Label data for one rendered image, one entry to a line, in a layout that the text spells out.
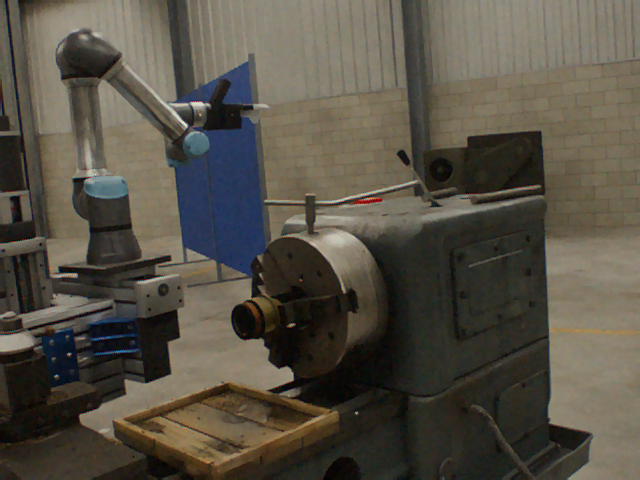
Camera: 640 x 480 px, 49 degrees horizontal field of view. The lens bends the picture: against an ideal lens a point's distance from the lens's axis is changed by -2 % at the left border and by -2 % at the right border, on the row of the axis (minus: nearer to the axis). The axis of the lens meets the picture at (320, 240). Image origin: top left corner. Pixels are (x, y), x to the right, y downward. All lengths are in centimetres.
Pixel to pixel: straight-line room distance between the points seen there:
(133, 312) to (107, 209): 29
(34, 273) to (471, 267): 111
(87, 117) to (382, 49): 1050
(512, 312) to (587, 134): 957
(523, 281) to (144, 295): 96
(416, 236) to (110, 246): 87
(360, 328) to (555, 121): 1006
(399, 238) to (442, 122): 1039
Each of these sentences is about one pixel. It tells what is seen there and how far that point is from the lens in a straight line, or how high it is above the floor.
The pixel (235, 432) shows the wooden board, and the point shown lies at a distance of 142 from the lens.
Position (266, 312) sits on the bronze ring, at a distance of 143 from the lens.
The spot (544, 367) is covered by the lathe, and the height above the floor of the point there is 79.
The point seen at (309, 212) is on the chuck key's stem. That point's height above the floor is 128.
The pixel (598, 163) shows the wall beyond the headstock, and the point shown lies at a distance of 1131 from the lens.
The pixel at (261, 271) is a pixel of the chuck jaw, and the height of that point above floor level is 116.
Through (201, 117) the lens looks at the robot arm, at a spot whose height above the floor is 155.
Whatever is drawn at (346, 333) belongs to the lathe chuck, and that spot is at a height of 104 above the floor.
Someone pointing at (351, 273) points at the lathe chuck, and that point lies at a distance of 145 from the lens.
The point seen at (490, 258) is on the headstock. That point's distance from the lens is 173.
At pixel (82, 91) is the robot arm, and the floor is 164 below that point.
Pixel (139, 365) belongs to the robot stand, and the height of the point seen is 90.
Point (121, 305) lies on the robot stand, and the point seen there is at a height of 105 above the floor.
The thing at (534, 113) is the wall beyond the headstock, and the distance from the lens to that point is 1147.
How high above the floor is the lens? 140
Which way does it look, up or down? 7 degrees down
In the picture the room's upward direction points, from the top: 5 degrees counter-clockwise
